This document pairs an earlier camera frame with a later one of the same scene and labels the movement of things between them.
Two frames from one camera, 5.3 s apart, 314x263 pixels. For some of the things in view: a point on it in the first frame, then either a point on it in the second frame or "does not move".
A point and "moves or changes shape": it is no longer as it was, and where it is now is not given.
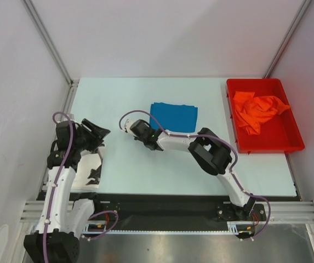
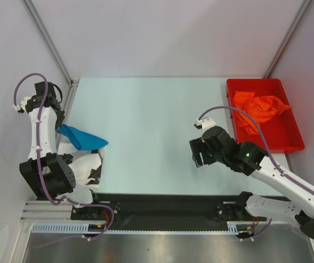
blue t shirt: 174,117 moves or changes shape
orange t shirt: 251,110 does not move
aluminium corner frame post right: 287,38 does not move
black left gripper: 96,132 → 59,120
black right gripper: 137,138 → 197,146
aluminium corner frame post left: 46,38 does not move
